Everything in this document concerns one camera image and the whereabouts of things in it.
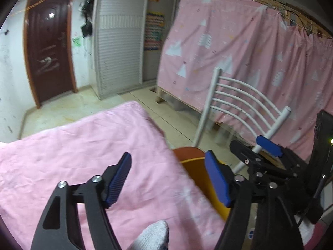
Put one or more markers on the dark brown door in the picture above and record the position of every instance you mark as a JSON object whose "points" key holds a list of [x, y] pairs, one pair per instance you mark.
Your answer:
{"points": [[49, 44]]}

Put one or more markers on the white metal chair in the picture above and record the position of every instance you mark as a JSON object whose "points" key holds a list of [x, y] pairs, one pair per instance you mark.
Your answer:
{"points": [[208, 104]]}

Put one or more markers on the hanging black bags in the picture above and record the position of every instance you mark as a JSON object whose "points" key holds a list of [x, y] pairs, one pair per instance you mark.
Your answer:
{"points": [[87, 28]]}

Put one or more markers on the pink bedsheet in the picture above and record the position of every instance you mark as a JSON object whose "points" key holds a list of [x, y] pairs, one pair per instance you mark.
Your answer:
{"points": [[78, 140]]}

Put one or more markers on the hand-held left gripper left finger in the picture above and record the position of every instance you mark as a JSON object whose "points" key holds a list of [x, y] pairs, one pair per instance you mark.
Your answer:
{"points": [[117, 182]]}

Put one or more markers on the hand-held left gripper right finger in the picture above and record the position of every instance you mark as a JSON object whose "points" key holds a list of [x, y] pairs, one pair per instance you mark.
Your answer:
{"points": [[217, 177]]}

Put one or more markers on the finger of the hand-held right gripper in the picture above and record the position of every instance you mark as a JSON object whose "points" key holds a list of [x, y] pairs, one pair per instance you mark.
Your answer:
{"points": [[242, 151], [269, 145]]}

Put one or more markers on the yellow bin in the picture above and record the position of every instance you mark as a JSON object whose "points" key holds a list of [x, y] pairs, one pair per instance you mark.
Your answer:
{"points": [[203, 179]]}

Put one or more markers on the pink tree-print curtain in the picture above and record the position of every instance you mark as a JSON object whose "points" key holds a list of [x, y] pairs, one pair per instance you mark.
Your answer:
{"points": [[234, 44]]}

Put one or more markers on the colourful chart poster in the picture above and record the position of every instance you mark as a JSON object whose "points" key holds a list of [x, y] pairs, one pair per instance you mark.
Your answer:
{"points": [[154, 31]]}

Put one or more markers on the person's left hand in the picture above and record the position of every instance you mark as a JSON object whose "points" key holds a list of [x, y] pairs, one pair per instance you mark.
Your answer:
{"points": [[151, 235]]}

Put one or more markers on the black wall adapter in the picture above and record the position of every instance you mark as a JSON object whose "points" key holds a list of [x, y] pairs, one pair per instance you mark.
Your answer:
{"points": [[5, 32]]}

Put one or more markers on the white slatted wardrobe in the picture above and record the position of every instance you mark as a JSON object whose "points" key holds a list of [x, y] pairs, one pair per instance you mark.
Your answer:
{"points": [[117, 57]]}

